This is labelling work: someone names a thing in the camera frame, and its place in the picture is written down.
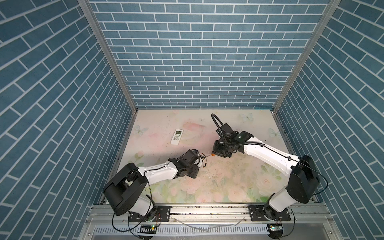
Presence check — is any left aluminium corner post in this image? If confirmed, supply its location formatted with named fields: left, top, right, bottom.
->
left=78, top=0, right=138, bottom=114

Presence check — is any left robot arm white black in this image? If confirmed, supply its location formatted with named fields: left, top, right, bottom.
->
left=103, top=149, right=207, bottom=216

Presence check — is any right aluminium corner post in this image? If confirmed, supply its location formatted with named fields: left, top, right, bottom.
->
left=272, top=0, right=341, bottom=115

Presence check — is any aluminium corner post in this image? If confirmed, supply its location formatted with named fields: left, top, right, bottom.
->
left=272, top=0, right=341, bottom=115
left=78, top=0, right=138, bottom=114

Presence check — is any white slotted cable duct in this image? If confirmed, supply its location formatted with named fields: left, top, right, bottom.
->
left=93, top=224, right=270, bottom=237

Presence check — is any white remote control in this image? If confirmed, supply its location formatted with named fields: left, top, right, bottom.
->
left=171, top=129, right=184, bottom=146

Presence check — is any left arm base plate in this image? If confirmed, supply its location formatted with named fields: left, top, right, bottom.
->
left=129, top=205, right=171, bottom=223

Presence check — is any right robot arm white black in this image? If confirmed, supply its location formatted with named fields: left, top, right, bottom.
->
left=212, top=124, right=320, bottom=220

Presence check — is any aluminium front rail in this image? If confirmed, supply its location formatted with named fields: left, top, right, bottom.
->
left=86, top=202, right=333, bottom=226

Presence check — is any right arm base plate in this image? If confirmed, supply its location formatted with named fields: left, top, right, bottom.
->
left=247, top=204, right=291, bottom=222

